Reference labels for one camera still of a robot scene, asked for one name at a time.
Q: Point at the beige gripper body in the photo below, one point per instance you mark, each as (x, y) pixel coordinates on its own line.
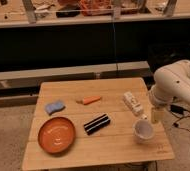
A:
(156, 115)

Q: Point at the white bottle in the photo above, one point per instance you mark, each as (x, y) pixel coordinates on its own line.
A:
(134, 105)

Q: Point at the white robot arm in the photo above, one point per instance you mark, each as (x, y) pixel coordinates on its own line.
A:
(171, 81)

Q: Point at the white cup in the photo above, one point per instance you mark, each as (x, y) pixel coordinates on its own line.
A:
(143, 131)

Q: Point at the wooden table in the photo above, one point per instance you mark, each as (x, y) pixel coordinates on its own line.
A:
(112, 144)

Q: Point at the black white striped block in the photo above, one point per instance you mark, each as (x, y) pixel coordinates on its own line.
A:
(96, 124)

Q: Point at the orange toy carrot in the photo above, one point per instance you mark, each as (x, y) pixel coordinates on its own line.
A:
(88, 100)

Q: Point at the orange plate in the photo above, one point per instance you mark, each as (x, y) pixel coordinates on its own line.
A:
(56, 135)

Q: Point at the blue sponge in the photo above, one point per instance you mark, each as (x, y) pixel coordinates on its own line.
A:
(53, 107)

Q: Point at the cluttered background shelf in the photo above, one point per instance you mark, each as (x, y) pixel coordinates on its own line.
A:
(31, 13)

